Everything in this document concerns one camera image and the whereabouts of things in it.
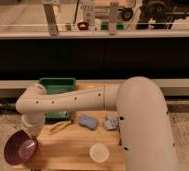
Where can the wooden board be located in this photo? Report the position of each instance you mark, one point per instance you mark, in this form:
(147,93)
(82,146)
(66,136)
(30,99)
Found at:
(69,149)

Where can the green plastic tray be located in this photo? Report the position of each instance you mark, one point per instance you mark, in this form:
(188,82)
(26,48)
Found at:
(57,86)

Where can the yellow banana peel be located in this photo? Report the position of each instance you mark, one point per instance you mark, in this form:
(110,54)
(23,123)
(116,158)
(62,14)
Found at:
(59,126)

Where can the purple bowl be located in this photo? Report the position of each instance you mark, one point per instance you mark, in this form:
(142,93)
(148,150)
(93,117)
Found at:
(20,148)

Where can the grey blue cloth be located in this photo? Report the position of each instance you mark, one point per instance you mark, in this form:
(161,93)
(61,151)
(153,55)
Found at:
(111,122)

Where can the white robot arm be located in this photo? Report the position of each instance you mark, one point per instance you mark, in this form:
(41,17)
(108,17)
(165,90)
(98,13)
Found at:
(145,127)

